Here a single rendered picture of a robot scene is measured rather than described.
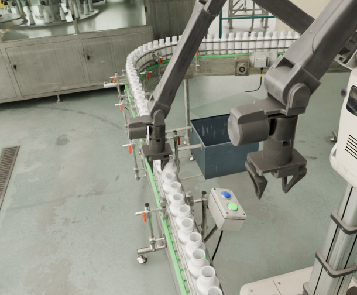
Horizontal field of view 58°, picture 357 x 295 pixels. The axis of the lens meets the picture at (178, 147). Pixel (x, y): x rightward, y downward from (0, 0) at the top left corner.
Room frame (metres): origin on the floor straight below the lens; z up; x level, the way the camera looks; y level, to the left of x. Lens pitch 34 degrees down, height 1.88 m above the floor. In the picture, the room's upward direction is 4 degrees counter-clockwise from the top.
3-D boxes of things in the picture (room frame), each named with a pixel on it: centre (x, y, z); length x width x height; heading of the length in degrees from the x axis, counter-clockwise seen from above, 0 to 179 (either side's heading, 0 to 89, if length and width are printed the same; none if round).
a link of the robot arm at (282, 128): (0.52, -0.19, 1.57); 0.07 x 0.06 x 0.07; 102
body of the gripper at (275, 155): (0.52, -0.20, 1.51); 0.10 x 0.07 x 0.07; 102
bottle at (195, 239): (0.61, -0.03, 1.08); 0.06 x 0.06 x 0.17
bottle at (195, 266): (0.55, -0.03, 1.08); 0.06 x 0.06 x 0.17
